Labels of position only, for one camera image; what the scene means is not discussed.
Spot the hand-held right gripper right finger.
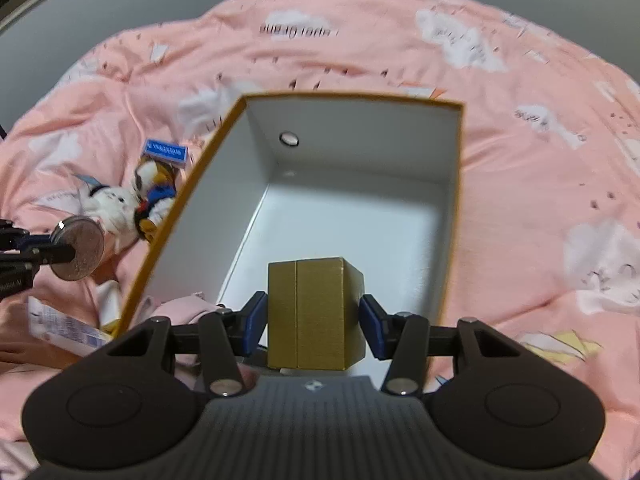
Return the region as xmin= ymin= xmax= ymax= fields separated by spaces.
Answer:
xmin=360 ymin=294 xmax=526 ymax=396

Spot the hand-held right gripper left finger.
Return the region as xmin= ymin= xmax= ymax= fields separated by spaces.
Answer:
xmin=107 ymin=290 xmax=268 ymax=396

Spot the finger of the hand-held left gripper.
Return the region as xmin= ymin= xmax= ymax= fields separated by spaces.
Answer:
xmin=0 ymin=242 xmax=76 ymax=268
xmin=0 ymin=219 xmax=32 ymax=251

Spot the round silver tin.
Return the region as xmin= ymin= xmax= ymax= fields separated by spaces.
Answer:
xmin=50 ymin=215 xmax=106 ymax=282

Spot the gold cardboard box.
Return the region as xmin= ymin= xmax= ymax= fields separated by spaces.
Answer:
xmin=266 ymin=256 xmax=366 ymax=372

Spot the white dog plush toy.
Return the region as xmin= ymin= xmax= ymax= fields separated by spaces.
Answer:
xmin=75 ymin=174 xmax=138 ymax=256

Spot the orange cardboard box white inside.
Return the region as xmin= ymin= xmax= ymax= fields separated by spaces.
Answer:
xmin=102 ymin=91 xmax=467 ymax=381

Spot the red panda plush blue tag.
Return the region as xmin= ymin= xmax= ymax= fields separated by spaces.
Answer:
xmin=132 ymin=137 xmax=190 ymax=246

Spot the white and blue packet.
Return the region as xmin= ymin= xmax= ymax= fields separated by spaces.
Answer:
xmin=27 ymin=296 xmax=115 ymax=357

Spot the pink printed blanket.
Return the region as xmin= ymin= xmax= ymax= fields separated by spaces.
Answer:
xmin=0 ymin=0 xmax=640 ymax=480

